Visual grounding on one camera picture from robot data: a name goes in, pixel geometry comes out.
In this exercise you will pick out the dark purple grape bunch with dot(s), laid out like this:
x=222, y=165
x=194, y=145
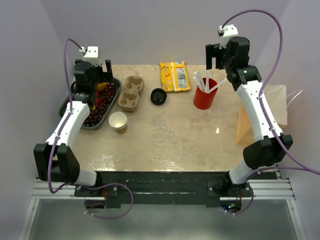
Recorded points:
x=96, y=116

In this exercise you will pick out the yellow snack bag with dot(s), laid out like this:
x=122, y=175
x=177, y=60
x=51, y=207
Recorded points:
x=174, y=76

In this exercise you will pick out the red toy strawberries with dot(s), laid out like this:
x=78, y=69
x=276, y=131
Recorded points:
x=100, y=92

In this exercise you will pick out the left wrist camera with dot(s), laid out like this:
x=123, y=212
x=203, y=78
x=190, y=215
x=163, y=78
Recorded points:
x=91, y=55

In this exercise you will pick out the paper coffee cup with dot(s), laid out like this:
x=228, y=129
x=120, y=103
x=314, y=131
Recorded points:
x=119, y=122

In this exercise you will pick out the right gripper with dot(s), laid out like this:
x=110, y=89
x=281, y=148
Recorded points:
x=213, y=51

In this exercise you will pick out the red plastic cup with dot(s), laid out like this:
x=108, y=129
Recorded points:
x=203, y=100

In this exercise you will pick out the black coffee lid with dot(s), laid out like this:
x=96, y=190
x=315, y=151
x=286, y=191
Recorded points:
x=158, y=96

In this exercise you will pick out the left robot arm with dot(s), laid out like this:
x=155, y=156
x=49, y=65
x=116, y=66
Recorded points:
x=55, y=160

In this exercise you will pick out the dark green fruit tray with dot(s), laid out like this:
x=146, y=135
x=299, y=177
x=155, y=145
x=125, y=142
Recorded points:
x=117, y=83

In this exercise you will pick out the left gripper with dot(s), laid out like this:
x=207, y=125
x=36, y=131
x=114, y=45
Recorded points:
x=106, y=77

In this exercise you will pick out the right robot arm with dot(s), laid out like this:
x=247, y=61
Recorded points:
x=269, y=139

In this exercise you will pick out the black mounting base plate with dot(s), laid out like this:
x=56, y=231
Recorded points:
x=164, y=188

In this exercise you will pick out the brown paper bag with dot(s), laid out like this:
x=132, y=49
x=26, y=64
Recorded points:
x=278, y=101

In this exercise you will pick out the cardboard cup carrier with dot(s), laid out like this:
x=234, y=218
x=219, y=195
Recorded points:
x=129, y=99

